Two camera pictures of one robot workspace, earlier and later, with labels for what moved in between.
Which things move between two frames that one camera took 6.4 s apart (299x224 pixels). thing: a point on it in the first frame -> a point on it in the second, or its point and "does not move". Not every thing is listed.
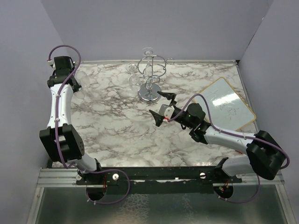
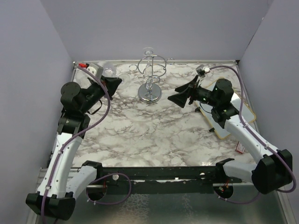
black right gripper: x=158 y=118 -> x=180 y=99
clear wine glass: x=147 y=51 does not move
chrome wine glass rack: x=151 y=68 does not move
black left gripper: x=76 y=86 -> x=112 y=83
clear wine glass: x=135 y=82 -> x=110 y=69
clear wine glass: x=82 y=79 does not move
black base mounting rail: x=159 y=180 does not move
